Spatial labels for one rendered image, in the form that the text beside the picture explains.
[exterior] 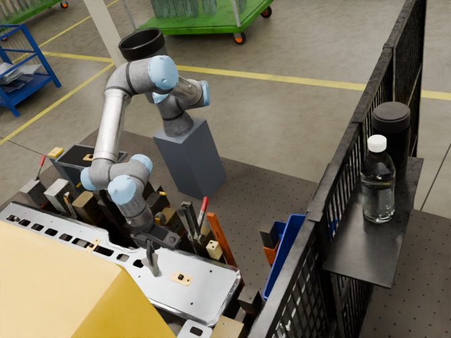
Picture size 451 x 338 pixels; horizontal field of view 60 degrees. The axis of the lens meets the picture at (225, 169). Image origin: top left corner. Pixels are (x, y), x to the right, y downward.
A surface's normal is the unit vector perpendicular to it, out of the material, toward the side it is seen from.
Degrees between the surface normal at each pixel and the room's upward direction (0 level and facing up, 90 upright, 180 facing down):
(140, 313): 90
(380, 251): 0
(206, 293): 0
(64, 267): 0
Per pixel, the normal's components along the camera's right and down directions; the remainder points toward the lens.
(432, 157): -0.26, -0.73
